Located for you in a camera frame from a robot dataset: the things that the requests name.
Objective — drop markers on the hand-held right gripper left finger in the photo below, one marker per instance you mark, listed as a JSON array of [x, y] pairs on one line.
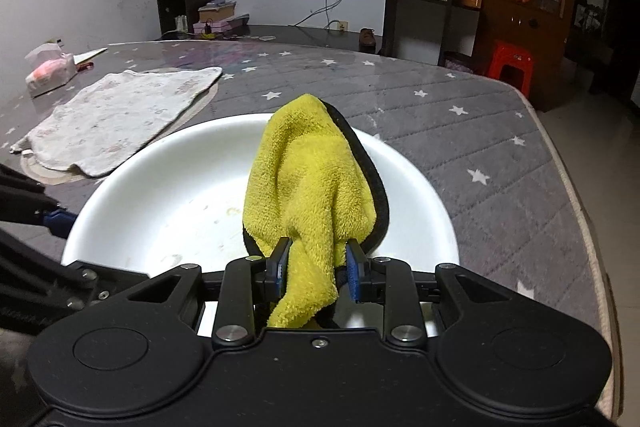
[[284, 264]]

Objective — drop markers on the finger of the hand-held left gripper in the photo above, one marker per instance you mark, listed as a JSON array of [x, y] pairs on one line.
[[75, 277], [57, 219]]

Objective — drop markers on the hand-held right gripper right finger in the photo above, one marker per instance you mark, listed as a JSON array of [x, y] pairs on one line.
[[354, 272]]

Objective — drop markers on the yellow cleaning cloth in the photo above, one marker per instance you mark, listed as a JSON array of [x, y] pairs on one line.
[[300, 167]]

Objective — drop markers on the white bowl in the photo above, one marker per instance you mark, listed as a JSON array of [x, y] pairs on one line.
[[165, 207]]

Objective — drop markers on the white patterned towel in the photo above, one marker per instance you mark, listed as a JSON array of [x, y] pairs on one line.
[[115, 117]]

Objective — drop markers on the pink white tissue pack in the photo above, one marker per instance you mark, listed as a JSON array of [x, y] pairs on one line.
[[47, 74]]

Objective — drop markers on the grey star-print tablecloth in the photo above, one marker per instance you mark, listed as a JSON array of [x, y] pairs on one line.
[[450, 147]]

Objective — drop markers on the white paper sheet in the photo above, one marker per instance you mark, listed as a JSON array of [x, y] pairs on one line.
[[90, 55]]

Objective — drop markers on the brown shoe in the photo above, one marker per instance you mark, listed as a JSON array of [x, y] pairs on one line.
[[367, 39]]

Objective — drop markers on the stack of boxes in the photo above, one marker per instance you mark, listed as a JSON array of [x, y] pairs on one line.
[[217, 14]]

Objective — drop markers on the red plastic stool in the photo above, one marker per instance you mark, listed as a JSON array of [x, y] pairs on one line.
[[510, 52]]

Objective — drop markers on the brown wooden cabinet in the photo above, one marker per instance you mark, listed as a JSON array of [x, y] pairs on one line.
[[520, 22]]

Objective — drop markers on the white wall socket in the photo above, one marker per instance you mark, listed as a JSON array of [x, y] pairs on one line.
[[340, 25]]

